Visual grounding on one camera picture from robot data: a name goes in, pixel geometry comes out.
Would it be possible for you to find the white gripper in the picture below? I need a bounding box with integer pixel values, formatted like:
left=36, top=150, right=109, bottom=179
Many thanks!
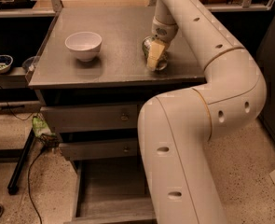
left=147, top=17, right=178, bottom=71

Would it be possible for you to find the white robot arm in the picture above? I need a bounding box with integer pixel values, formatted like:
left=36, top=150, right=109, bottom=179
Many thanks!
left=138, top=0, right=267, bottom=224

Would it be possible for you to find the grey drawer cabinet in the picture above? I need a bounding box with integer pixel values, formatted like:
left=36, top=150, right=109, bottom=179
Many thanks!
left=24, top=6, right=213, bottom=173

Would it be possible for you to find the top grey drawer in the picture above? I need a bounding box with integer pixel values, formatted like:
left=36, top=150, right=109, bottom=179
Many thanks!
left=41, top=104, right=138, bottom=133

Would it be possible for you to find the bottom grey drawer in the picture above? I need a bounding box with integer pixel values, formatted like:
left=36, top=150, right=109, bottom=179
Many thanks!
left=63, top=156, right=157, bottom=224

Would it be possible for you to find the white bowl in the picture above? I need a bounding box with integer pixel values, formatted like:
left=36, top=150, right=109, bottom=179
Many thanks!
left=64, top=32, right=103, bottom=62

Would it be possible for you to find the clear small cup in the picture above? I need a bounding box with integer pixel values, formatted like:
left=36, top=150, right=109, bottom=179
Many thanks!
left=22, top=56, right=40, bottom=72

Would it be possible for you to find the green chip bag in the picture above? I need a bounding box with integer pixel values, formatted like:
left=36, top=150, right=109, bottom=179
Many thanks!
left=32, top=116, right=55, bottom=138

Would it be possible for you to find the grey left shelf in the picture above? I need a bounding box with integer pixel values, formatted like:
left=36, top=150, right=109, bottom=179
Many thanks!
left=0, top=67, right=27, bottom=89

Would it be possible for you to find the blue patterned bowl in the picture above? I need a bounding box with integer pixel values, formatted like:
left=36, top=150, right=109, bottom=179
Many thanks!
left=0, top=55, right=13, bottom=74

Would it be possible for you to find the black stand leg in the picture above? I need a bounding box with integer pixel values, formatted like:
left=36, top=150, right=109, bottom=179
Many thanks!
left=7, top=130, right=34, bottom=195

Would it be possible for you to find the black floor cable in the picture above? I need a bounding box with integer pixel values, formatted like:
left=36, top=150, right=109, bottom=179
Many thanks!
left=26, top=147, right=48, bottom=224

